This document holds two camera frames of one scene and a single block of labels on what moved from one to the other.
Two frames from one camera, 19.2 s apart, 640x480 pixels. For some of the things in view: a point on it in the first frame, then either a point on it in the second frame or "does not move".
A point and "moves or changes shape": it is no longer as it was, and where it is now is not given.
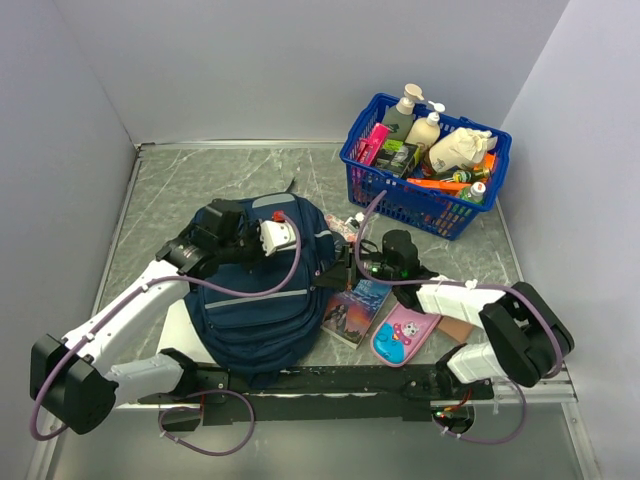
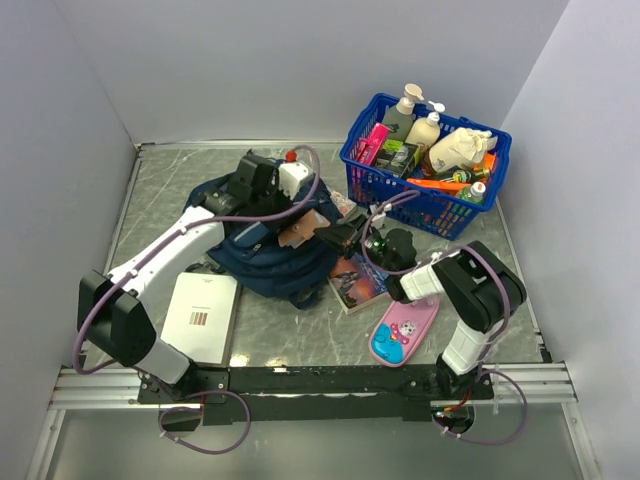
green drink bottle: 474,192 does not move
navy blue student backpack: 263,317 moves or changes shape
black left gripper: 254,230 to 274,185
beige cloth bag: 463,148 does not move
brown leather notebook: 457,328 to 302,230
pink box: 369,146 does not move
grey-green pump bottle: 399,118 does not move
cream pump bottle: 425,130 does not move
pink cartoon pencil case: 400,334 does not move
